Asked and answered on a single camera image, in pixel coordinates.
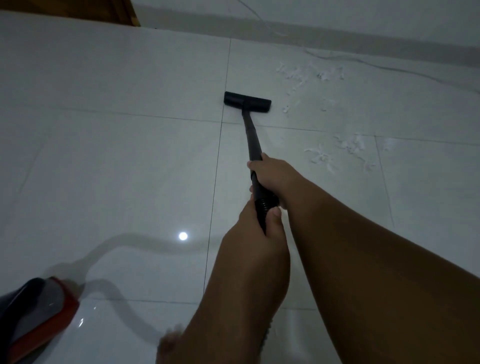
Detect person's left hand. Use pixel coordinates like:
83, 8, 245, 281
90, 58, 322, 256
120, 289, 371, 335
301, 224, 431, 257
212, 197, 292, 313

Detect person's right hand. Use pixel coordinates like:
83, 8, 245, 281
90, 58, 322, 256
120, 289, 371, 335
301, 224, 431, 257
246, 152, 307, 211

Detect white paper scraps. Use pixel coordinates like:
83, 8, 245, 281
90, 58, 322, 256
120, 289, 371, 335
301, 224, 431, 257
275, 61, 395, 175

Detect black vacuum wand with nozzle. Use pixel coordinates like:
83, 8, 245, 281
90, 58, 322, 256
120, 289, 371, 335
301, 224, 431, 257
223, 91, 280, 235

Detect red vacuum cleaner body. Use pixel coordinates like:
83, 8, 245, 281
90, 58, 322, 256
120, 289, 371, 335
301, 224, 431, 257
0, 276, 80, 364

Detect person's right forearm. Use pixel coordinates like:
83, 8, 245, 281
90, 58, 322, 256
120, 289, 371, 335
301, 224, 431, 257
284, 179, 480, 364

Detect person's left foot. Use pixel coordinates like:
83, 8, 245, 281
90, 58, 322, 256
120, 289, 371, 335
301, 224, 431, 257
155, 324, 188, 364

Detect brown wooden door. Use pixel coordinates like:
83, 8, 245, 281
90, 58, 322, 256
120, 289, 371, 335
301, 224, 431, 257
0, 0, 142, 28

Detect thin white cable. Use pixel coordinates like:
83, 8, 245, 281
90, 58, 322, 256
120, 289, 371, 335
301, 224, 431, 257
236, 0, 480, 95

